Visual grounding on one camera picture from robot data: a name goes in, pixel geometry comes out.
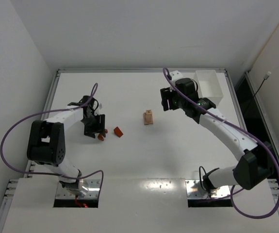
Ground orange arch wood block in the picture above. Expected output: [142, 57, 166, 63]
[98, 129, 108, 141]

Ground orange wedge wood block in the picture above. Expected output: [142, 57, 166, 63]
[114, 127, 123, 138]

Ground white plastic bin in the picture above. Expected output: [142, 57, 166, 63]
[194, 70, 223, 106]

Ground plain light wood cube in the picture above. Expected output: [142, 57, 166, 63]
[145, 114, 153, 124]

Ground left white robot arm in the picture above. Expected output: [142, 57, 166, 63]
[27, 96, 107, 196]

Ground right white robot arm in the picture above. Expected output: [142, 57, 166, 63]
[160, 68, 274, 192]

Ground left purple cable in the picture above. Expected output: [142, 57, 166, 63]
[0, 83, 104, 184]

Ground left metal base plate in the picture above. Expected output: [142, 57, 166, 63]
[55, 179, 100, 200]

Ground metal base plate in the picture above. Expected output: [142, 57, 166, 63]
[185, 180, 230, 200]
[55, 179, 100, 200]

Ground aluminium frame rail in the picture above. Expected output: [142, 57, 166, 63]
[57, 68, 227, 74]

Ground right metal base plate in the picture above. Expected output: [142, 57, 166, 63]
[185, 180, 230, 200]

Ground black wall cable with plug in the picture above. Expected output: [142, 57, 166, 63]
[243, 71, 272, 110]

